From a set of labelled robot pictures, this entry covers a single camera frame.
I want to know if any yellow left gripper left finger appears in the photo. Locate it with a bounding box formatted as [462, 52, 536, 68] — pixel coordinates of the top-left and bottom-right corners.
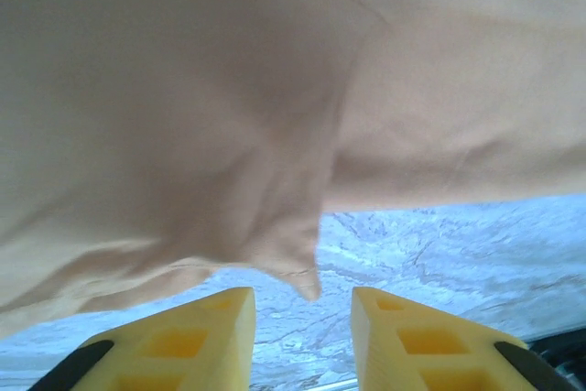
[34, 286, 256, 391]

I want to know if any orange cartoon print t-shirt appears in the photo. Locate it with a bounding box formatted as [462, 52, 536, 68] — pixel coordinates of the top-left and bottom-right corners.
[0, 0, 586, 337]

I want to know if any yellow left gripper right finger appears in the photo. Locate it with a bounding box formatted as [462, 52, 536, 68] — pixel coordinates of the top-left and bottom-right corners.
[351, 286, 578, 391]

